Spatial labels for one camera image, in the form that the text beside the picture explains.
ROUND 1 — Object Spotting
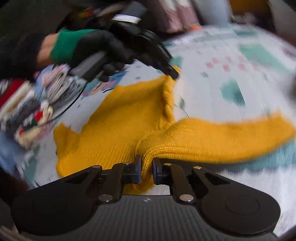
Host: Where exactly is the white appliance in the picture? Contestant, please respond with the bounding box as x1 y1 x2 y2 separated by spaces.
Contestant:
199 0 232 24

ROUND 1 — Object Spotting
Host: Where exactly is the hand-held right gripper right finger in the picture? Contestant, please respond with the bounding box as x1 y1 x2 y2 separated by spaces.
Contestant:
152 158 264 205

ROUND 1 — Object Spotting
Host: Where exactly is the printed animal play mat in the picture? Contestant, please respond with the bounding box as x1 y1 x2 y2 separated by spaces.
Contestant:
21 23 296 235

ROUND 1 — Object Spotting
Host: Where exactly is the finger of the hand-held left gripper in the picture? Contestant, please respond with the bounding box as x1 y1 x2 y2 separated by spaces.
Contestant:
158 61 180 80

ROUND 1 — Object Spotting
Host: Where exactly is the person's left hand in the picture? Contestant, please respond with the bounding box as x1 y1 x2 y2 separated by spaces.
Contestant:
50 28 137 83

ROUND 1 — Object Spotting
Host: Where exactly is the pink curtain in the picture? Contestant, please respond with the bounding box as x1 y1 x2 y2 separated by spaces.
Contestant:
159 0 202 33

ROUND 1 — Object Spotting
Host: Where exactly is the yellow knit sweater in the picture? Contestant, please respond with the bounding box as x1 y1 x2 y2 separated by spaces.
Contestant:
54 66 296 193

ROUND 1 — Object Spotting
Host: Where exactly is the pile of mixed clothes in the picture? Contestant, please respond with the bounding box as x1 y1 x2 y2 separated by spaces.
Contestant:
0 64 89 152

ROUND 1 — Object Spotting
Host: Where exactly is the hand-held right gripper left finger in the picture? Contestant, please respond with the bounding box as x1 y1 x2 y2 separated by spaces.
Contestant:
30 155 142 205

